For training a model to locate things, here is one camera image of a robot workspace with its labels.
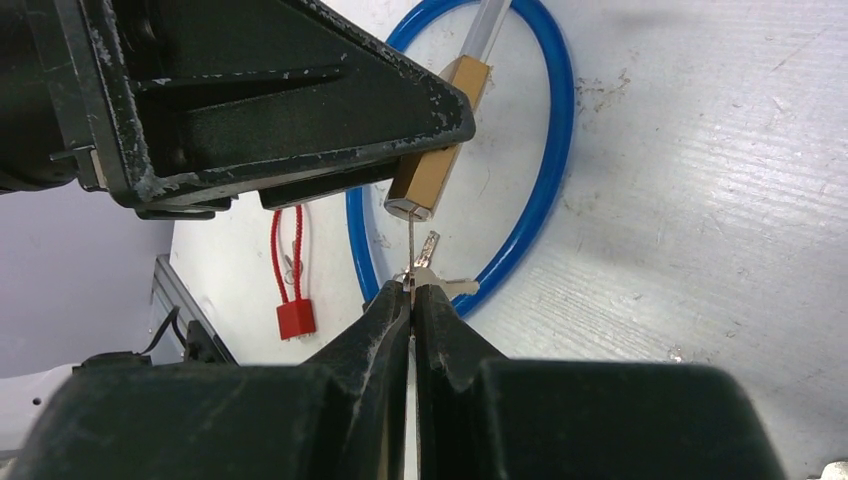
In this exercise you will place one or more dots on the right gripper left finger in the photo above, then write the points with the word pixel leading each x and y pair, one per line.
pixel 337 415

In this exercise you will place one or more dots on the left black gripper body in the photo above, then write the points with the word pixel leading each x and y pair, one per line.
pixel 61 121

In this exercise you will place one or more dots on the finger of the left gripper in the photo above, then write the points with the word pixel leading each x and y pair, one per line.
pixel 302 191
pixel 239 96

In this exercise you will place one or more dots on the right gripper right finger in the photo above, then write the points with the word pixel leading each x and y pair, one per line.
pixel 483 415

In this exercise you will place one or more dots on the brass padlock long shackle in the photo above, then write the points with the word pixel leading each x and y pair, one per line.
pixel 421 179

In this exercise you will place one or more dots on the silver keys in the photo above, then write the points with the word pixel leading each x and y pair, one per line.
pixel 418 271

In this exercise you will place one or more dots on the red lock keys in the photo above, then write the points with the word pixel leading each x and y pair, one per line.
pixel 293 268

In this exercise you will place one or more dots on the blue cable lock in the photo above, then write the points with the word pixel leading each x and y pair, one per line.
pixel 560 133

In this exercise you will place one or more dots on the red cable padlock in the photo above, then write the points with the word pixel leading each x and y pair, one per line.
pixel 295 314

